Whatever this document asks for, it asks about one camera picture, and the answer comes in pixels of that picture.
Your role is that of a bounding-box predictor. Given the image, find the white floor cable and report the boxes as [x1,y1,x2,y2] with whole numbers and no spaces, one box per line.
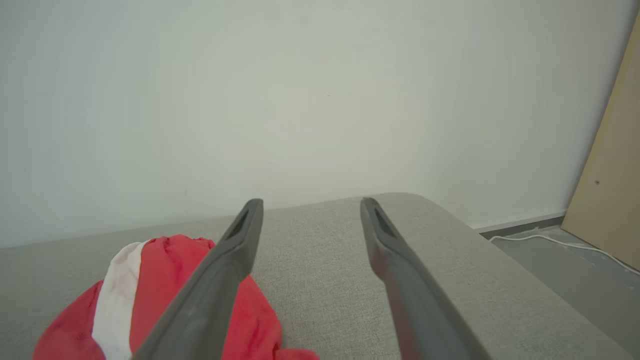
[489,233,640,276]

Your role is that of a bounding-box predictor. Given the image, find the beige wooden board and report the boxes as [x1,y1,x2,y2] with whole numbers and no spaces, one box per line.
[561,10,640,273]

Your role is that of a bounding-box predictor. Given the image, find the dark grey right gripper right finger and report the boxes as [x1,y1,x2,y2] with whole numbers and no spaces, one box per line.
[361,197,493,360]

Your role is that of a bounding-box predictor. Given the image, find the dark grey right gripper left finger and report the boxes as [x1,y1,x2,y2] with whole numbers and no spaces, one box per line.
[132,198,264,360]

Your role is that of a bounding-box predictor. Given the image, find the red shorts with white stripe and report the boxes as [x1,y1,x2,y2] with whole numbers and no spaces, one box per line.
[32,234,321,360]

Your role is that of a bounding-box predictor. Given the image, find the white wall baseboard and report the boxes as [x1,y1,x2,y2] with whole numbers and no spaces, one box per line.
[472,210,568,235]

